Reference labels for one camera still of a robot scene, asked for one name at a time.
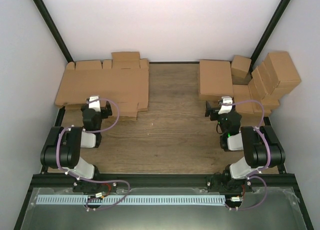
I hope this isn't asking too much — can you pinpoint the row of folded boxes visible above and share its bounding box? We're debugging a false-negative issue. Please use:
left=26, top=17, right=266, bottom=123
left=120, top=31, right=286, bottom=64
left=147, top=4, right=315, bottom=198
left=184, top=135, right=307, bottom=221
left=248, top=62, right=280, bottom=112

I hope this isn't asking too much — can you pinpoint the light blue slotted cable duct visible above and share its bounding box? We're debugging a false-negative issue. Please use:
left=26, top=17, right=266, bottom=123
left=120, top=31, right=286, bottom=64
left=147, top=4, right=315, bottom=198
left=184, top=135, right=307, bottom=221
left=36, top=194, right=226, bottom=206

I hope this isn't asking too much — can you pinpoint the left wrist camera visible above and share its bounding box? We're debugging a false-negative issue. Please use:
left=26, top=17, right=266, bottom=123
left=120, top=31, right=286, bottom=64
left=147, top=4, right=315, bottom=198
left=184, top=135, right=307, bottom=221
left=86, top=96, right=101, bottom=112

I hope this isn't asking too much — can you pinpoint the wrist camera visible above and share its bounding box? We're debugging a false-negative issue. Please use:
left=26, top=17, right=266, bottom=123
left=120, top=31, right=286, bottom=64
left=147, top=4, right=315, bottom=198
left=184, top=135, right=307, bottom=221
left=86, top=96, right=101, bottom=112
left=218, top=96, right=233, bottom=115

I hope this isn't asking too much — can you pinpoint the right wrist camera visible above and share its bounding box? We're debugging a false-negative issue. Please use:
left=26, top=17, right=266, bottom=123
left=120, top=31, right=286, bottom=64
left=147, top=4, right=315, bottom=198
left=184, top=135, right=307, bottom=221
left=218, top=96, right=233, bottom=115

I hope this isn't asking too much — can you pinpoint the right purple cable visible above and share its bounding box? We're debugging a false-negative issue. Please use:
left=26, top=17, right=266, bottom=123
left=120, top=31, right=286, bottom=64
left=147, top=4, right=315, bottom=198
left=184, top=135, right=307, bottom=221
left=224, top=99, right=272, bottom=212

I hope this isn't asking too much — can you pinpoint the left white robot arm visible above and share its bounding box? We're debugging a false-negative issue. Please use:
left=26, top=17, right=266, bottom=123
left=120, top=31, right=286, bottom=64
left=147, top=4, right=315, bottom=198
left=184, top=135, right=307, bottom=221
left=40, top=97, right=117, bottom=192

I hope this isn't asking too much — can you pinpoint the black frame post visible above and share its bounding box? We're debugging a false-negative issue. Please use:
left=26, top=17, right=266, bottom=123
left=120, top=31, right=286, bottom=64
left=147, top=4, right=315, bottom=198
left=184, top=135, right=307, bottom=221
left=32, top=0, right=74, bottom=63
left=251, top=0, right=291, bottom=65

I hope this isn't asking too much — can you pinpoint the left black frame post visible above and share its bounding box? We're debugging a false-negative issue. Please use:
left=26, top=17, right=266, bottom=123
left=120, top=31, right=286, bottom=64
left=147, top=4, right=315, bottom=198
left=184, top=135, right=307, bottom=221
left=32, top=0, right=74, bottom=63

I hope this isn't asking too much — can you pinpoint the small folded cardboard box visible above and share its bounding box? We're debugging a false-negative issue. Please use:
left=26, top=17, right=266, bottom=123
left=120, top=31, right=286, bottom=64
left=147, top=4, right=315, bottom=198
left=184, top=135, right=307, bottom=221
left=231, top=55, right=252, bottom=79

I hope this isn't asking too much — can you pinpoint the large folded cardboard box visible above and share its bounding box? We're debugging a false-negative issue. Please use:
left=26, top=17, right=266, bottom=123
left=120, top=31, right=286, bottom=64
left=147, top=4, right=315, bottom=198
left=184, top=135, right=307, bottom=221
left=263, top=51, right=302, bottom=97

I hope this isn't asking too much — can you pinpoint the stack of flat cardboard blanks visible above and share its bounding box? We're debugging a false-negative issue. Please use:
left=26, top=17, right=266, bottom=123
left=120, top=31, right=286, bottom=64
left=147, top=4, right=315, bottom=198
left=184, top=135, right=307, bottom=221
left=55, top=52, right=150, bottom=120

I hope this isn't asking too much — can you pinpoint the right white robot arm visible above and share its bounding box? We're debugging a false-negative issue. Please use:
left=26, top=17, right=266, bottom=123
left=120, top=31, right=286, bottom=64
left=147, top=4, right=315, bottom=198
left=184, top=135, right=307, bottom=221
left=205, top=97, right=286, bottom=191

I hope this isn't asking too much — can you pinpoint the folded box on table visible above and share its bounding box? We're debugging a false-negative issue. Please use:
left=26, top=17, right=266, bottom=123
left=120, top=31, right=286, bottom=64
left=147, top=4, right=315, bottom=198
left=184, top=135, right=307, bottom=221
left=232, top=85, right=254, bottom=116

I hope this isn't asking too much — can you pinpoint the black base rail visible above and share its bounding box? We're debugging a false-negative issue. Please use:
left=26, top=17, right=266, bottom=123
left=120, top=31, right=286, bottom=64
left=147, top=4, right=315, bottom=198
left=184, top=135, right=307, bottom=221
left=32, top=173, right=296, bottom=193

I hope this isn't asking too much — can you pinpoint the right black frame post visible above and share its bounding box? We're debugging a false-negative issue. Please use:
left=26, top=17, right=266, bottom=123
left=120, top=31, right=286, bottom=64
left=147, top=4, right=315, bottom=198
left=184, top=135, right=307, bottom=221
left=251, top=0, right=291, bottom=65

